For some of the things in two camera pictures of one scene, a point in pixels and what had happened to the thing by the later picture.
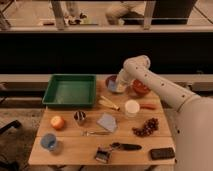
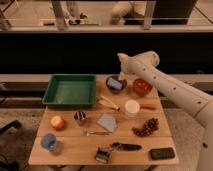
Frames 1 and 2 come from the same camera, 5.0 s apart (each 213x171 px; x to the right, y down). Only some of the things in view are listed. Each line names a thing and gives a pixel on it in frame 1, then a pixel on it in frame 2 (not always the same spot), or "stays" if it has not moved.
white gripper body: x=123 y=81 to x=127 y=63
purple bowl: x=110 y=83 stays
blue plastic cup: x=49 y=141 stays
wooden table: x=128 y=126 stays
